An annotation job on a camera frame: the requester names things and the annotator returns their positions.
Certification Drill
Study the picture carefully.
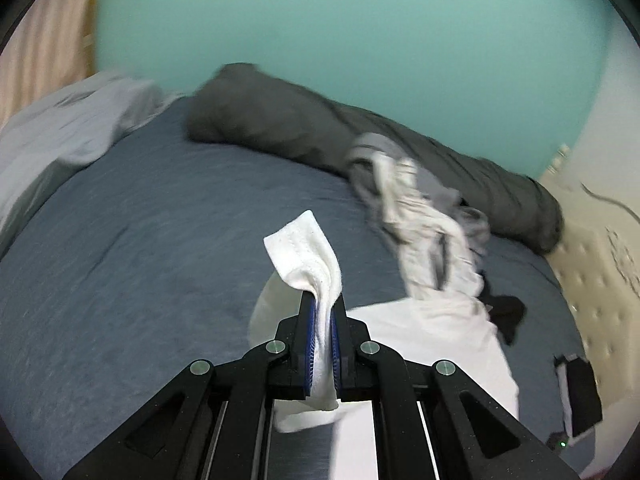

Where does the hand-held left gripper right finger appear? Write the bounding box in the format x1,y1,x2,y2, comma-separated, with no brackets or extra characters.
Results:
329,296,581,480

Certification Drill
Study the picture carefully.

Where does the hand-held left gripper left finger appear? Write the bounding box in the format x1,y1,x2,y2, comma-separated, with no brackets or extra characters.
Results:
62,292,321,480

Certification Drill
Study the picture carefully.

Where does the white printed long-sleeve shirt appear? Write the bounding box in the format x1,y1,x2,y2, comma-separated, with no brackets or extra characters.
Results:
248,210,521,480

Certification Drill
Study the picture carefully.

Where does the cream tufted headboard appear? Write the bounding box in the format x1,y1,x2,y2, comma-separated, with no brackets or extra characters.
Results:
540,142,640,471

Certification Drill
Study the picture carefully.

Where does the crumpled white garment black trim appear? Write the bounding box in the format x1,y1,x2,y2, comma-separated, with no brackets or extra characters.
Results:
350,152,493,306

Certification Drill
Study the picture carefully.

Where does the grey garment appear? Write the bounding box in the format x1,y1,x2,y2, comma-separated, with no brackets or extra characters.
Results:
347,132,493,241

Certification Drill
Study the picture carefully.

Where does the dark grey rolled duvet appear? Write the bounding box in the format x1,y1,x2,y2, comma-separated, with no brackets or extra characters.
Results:
186,62,565,255

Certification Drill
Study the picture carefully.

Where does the pink striped curtain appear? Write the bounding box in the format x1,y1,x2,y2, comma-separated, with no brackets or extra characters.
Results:
0,0,106,126

